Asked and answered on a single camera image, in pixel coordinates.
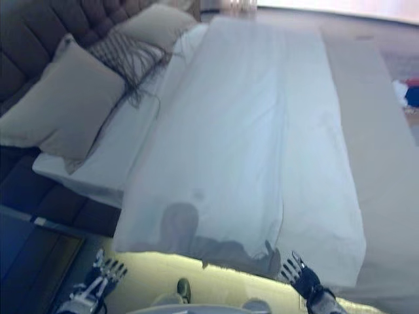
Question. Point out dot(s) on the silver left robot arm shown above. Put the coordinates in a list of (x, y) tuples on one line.
[(82, 304)]

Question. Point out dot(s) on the white garment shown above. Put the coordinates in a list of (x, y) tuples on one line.
[(399, 91)]

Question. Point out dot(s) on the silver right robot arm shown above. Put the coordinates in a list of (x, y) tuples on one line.
[(327, 302)]

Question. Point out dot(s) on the red garment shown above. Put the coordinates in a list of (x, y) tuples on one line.
[(412, 82)]

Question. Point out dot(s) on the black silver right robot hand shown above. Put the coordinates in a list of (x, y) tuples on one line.
[(304, 278)]

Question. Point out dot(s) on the white left robot leg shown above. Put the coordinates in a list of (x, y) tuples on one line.
[(168, 301)]

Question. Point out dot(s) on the white duvet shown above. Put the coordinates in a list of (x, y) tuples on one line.
[(245, 147)]

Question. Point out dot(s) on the beige curtain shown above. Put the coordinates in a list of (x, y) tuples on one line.
[(244, 5)]

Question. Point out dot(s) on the beige pillow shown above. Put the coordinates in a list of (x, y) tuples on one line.
[(59, 111), (154, 27)]

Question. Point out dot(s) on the white right robot leg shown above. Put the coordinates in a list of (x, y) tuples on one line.
[(257, 302)]

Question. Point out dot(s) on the grey fringed knit cushion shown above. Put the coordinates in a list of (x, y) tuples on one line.
[(131, 52)]

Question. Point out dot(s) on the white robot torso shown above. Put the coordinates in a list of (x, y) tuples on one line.
[(203, 310)]

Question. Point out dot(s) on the wooden nightstand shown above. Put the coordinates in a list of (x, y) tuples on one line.
[(32, 255)]

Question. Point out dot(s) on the white sheeted mattress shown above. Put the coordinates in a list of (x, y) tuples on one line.
[(131, 137)]

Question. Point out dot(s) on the dark brown bed frame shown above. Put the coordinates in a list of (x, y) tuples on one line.
[(65, 196)]

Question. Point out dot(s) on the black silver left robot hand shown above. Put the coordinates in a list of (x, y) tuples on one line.
[(104, 271)]

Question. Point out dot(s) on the white robot leg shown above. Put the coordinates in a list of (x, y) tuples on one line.
[(168, 301), (257, 302)]

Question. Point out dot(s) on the tufted upholstered headboard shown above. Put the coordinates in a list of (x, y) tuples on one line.
[(42, 32)]

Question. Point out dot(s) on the bed with white sheet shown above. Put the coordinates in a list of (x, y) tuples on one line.
[(383, 196)]

